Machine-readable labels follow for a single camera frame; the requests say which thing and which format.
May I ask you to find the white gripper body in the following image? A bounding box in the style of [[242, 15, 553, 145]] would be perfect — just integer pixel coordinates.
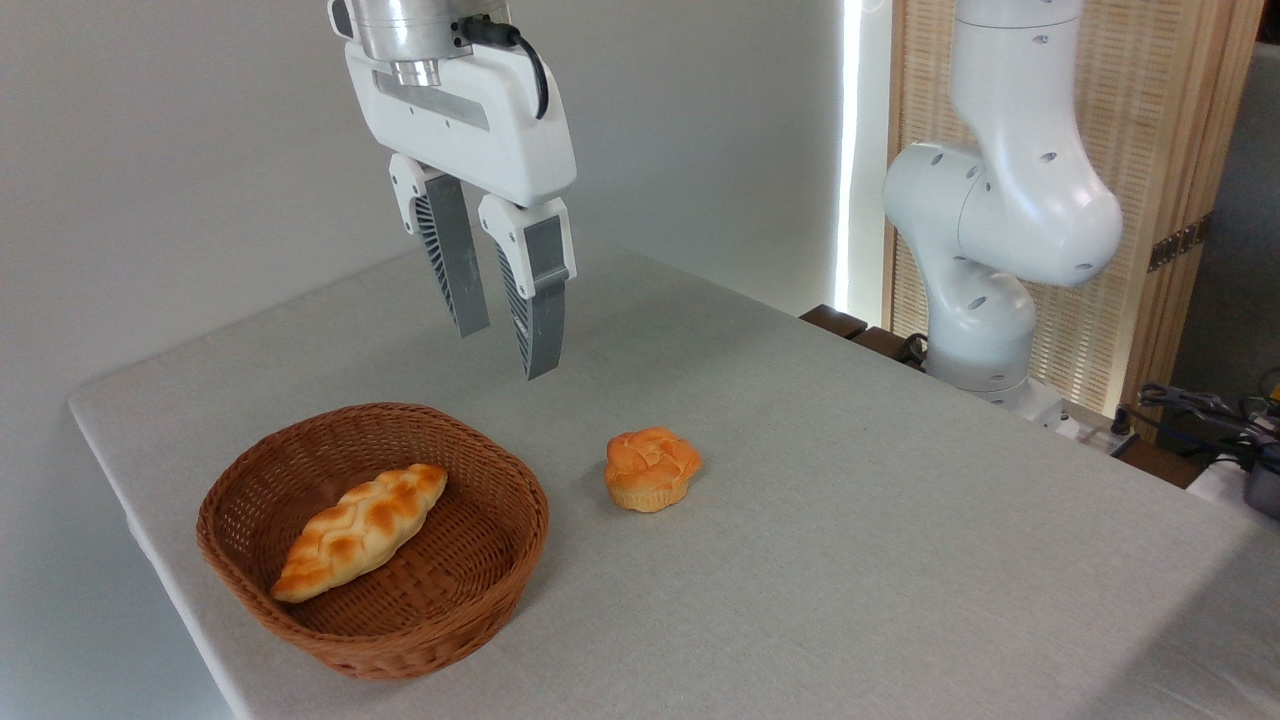
[[344, 38, 579, 210]]

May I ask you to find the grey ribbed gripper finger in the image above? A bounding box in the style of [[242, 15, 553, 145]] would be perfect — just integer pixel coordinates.
[[388, 152, 492, 339], [477, 194, 579, 382]]

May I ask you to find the long braided bread loaf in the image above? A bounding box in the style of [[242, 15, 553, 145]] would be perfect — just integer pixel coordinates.
[[270, 463, 449, 604]]

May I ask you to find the round orange bread bun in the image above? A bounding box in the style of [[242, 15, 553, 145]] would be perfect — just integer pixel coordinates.
[[603, 427, 703, 514]]

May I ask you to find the brown wicker basket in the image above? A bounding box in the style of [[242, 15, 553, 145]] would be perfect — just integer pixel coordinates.
[[196, 402, 550, 682]]

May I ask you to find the grey tablecloth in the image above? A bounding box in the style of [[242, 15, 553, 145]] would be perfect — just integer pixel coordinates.
[[68, 232, 1280, 720]]

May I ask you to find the wooden bamboo folding screen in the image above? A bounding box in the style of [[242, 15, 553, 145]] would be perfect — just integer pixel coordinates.
[[885, 0, 1267, 443]]

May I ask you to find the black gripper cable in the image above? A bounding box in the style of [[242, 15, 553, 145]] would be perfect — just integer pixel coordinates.
[[458, 14, 552, 121]]

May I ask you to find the bundle of dark cables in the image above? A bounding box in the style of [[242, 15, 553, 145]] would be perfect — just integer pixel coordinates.
[[1112, 372, 1280, 471]]

